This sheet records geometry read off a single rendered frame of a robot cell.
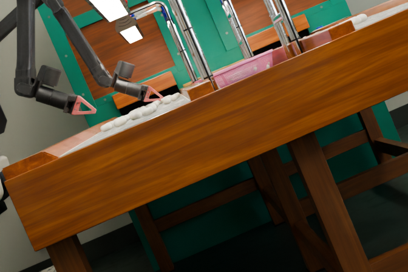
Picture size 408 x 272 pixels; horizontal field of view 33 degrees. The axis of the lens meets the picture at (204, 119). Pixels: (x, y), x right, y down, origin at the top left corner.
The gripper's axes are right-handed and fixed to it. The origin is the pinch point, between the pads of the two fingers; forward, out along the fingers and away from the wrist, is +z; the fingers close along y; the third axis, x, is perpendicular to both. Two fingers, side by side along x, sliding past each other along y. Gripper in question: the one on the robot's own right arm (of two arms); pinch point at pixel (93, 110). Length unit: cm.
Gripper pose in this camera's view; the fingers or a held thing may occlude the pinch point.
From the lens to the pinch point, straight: 236.4
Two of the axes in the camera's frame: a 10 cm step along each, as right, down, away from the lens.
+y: -0.5, -0.5, 10.0
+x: -3.1, 9.5, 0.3
